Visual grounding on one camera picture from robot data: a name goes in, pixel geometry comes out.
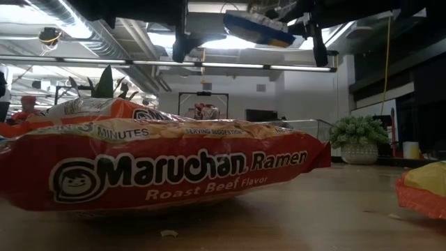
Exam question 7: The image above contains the round pale green succulent plant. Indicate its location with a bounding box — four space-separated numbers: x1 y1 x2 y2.
329 114 391 165

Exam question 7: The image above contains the orange Maruchan ramen packet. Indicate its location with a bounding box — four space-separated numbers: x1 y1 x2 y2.
395 160 446 220
0 96 196 139

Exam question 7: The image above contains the black metal frame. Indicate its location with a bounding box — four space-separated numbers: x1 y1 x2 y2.
177 91 230 120

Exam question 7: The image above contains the blue Maruchan ramen packet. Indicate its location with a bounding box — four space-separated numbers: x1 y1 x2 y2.
222 10 297 48

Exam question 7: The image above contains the white yellow cylindrical container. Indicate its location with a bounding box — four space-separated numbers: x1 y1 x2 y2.
403 141 421 160

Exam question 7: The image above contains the black yellow cable reel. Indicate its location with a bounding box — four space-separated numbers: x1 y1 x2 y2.
38 26 63 47

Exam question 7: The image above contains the spiky green plant white pot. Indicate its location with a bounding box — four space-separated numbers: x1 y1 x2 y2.
68 64 140 102

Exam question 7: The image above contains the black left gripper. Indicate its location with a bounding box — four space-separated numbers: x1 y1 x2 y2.
139 0 228 64

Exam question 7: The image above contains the yellow power cable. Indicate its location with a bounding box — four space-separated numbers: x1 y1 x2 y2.
380 15 392 107

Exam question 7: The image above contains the red metal stand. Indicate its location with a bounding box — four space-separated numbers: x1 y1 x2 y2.
389 107 401 158

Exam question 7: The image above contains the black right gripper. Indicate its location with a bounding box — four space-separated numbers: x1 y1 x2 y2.
284 0 353 68

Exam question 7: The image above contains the silver LED light bar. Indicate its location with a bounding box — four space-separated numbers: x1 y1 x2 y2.
0 54 338 73

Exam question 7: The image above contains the person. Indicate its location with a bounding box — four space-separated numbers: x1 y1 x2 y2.
19 94 38 114
0 64 13 123

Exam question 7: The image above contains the silver ceiling ventilation duct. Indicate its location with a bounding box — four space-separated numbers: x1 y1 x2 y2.
20 0 171 97

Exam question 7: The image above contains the black screen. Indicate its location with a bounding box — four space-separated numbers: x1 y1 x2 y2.
245 109 279 123

